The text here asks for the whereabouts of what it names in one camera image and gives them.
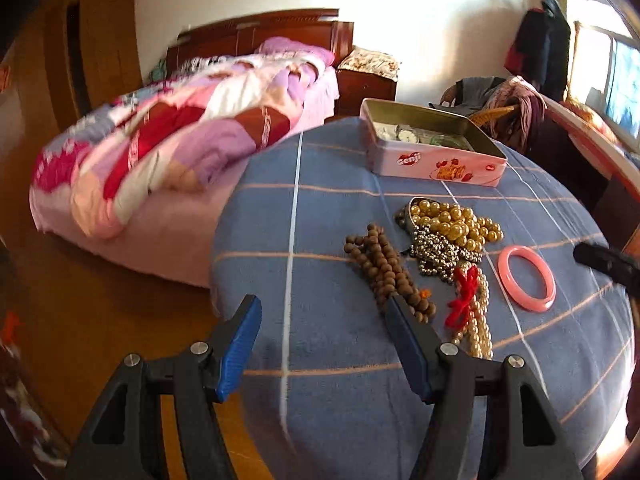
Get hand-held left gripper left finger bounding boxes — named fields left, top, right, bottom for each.
left=65, top=294, right=263, bottom=480

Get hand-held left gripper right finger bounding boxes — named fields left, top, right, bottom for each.
left=384, top=294, right=586, bottom=480

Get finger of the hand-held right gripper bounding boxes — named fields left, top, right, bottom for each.
left=572, top=242, right=640, bottom=293

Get cream pearl necklace red string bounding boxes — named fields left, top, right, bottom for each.
left=446, top=262, right=493, bottom=361

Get brown wooden bead necklace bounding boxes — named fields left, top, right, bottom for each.
left=344, top=223, right=437, bottom=323

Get silver bead chain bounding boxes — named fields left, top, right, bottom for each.
left=410, top=227, right=483, bottom=278

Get pink bangle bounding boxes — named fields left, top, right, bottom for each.
left=497, top=245, right=557, bottom=313

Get gold pearl necklace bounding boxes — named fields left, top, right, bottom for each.
left=395, top=199, right=504, bottom=253

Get pink tin box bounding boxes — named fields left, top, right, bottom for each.
left=360, top=98, right=508, bottom=188

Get dark wooden desk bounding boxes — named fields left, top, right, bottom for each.
left=537, top=95, right=640, bottom=223

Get bed with pink sheet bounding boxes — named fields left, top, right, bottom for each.
left=29, top=62, right=341, bottom=288

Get blue checked cloth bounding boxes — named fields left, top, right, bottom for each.
left=209, top=116, right=636, bottom=480

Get maroon and pink garments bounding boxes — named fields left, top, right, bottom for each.
left=492, top=77, right=549, bottom=137

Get wicker chair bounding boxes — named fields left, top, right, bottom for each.
left=440, top=77, right=521, bottom=136

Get window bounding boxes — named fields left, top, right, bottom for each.
left=567, top=0, right=640, bottom=142

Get grey garment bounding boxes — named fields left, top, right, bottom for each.
left=452, top=76, right=507, bottom=111

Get hanging dark coats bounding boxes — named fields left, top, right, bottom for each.
left=504, top=0, right=572, bottom=103

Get pink patchwork quilt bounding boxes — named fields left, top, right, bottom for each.
left=30, top=55, right=326, bottom=241

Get red wooden nightstand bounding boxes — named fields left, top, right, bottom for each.
left=334, top=67, right=398, bottom=117

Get floral cloth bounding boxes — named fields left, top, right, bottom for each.
left=340, top=46, right=402, bottom=80

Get pink pillow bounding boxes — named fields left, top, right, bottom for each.
left=257, top=36, right=336, bottom=67

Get red wooden headboard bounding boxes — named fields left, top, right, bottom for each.
left=165, top=8, right=355, bottom=78

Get wooden wardrobe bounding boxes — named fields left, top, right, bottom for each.
left=0, top=0, right=146, bottom=133

